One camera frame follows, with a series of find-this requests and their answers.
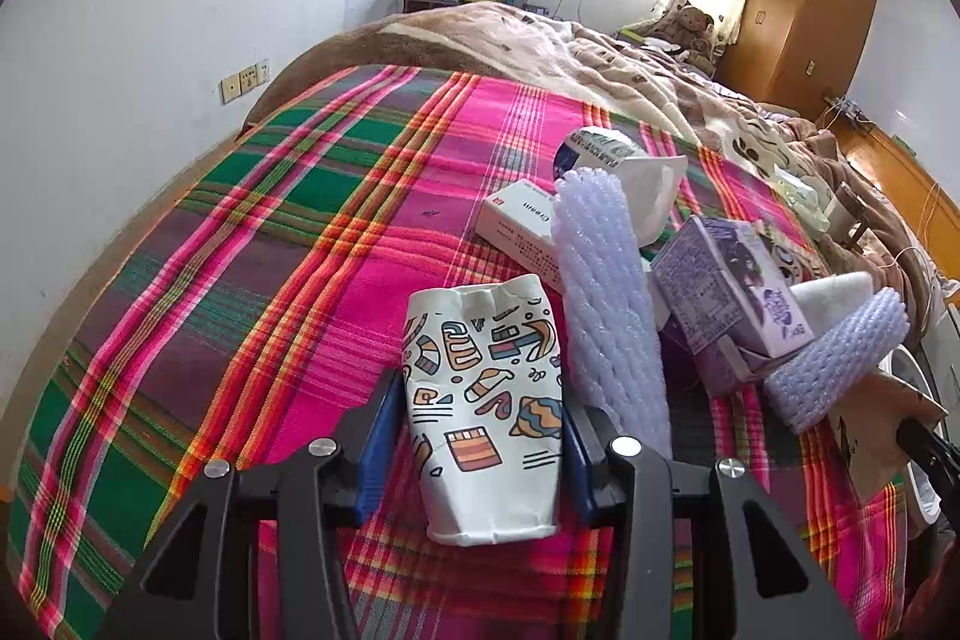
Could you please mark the patterned white paper cup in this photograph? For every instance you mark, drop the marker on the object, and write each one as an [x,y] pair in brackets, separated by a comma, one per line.
[480,400]

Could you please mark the white printed plastic pouch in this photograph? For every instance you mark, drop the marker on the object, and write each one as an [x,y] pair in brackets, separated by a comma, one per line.
[645,190]

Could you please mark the purple drink carton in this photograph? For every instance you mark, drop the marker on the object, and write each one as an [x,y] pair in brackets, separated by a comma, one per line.
[720,287]

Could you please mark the white foam piece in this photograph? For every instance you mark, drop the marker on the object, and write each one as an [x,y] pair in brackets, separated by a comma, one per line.
[832,299]

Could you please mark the long lavender foam net sleeve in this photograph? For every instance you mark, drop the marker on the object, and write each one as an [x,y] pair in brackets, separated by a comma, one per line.
[607,310]

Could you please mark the white and purple medicine box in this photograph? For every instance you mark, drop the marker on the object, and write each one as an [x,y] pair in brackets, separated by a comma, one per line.
[517,220]

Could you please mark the brown teddy bear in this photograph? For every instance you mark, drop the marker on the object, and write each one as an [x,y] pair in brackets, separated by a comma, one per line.
[690,29]

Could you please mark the brown paper bag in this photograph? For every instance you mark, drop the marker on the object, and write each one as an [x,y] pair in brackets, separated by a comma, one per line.
[877,437]

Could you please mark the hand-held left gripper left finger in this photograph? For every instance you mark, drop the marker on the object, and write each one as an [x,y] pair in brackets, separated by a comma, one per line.
[381,452]

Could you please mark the brown patterned blanket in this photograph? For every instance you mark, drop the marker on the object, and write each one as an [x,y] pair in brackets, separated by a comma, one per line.
[525,40]

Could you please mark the wooden wardrobe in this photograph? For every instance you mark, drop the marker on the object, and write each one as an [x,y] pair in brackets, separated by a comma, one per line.
[810,10]

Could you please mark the clear plastic bag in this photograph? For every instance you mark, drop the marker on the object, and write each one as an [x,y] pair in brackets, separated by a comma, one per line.
[799,197]

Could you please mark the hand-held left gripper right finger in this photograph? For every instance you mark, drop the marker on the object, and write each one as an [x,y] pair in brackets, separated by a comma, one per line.
[581,467]

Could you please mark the short lavender foam net sleeve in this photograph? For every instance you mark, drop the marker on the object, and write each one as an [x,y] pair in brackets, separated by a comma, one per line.
[825,370]

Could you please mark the plaid bedsheet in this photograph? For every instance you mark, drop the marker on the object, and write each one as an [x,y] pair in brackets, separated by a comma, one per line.
[300,235]

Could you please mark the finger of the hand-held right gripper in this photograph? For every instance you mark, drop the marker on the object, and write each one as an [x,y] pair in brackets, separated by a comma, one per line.
[934,456]

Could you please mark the beige wall socket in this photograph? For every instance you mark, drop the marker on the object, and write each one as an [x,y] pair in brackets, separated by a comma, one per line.
[229,88]
[255,75]

